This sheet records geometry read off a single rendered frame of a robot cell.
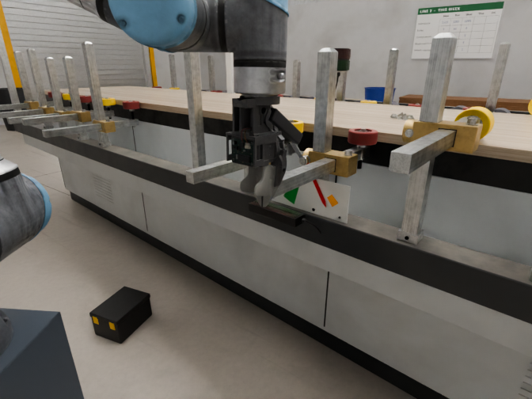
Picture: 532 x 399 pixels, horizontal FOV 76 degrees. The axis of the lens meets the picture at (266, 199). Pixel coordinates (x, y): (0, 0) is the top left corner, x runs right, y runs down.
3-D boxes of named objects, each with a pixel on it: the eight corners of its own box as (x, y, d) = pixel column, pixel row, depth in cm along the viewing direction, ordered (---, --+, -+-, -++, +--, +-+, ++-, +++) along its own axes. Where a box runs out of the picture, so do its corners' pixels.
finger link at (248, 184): (235, 208, 66) (234, 162, 63) (256, 201, 71) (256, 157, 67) (246, 212, 64) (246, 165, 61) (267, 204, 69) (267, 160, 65)
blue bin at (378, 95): (385, 131, 593) (391, 89, 567) (355, 127, 622) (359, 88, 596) (394, 127, 635) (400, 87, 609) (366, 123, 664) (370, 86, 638)
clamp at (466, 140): (471, 154, 63) (477, 127, 61) (399, 144, 71) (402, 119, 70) (478, 149, 68) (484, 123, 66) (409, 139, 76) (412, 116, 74)
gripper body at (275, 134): (225, 164, 62) (223, 95, 58) (256, 156, 68) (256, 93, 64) (256, 172, 58) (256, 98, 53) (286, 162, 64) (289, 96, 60)
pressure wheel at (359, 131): (366, 174, 93) (370, 132, 89) (340, 169, 98) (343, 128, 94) (378, 168, 99) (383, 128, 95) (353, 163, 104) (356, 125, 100)
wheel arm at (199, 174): (194, 188, 83) (193, 171, 82) (186, 184, 85) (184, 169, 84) (298, 154, 114) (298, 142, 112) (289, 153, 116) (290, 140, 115)
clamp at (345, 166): (347, 178, 82) (348, 157, 81) (301, 168, 91) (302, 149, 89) (357, 172, 86) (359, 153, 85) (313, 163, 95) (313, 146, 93)
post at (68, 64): (83, 151, 185) (64, 55, 167) (81, 150, 187) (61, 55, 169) (90, 150, 187) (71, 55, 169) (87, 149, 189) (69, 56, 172)
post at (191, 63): (199, 177, 122) (188, 39, 105) (190, 174, 125) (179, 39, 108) (208, 174, 125) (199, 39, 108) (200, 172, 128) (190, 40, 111)
